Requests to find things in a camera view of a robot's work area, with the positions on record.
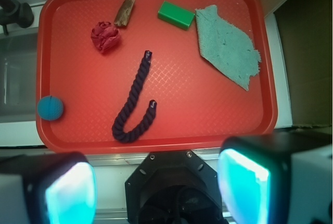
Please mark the brown wood chip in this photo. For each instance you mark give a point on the brown wood chip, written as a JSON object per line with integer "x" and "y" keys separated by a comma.
{"x": 124, "y": 13}

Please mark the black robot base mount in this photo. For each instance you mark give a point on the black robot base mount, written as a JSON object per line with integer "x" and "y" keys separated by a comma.
{"x": 173, "y": 187}

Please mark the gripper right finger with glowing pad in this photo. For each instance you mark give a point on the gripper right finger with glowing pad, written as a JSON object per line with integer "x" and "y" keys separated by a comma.
{"x": 282, "y": 177}

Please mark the crumpled red cloth ball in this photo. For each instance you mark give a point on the crumpled red cloth ball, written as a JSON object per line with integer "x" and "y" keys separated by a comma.
{"x": 105, "y": 36}

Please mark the grey plastic sink basin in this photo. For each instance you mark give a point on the grey plastic sink basin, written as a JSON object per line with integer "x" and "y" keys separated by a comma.
{"x": 18, "y": 78}

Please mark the grey toy faucet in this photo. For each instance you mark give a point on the grey toy faucet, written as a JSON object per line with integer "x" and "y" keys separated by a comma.
{"x": 14, "y": 12}

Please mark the green rectangular block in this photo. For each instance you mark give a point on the green rectangular block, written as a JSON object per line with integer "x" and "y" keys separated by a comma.
{"x": 175, "y": 15}

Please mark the teal cloth rag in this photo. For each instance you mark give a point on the teal cloth rag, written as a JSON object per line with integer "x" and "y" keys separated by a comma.
{"x": 226, "y": 47}

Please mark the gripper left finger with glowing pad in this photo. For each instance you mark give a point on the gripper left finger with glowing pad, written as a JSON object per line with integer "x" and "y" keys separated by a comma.
{"x": 48, "y": 188}

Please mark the brown cardboard box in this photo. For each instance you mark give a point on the brown cardboard box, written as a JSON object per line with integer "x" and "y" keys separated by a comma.
{"x": 305, "y": 29}

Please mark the blue knitted ball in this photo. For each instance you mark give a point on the blue knitted ball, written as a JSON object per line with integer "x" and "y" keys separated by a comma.
{"x": 50, "y": 108}

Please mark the red plastic tray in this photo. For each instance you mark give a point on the red plastic tray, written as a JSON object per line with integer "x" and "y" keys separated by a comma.
{"x": 197, "y": 106}

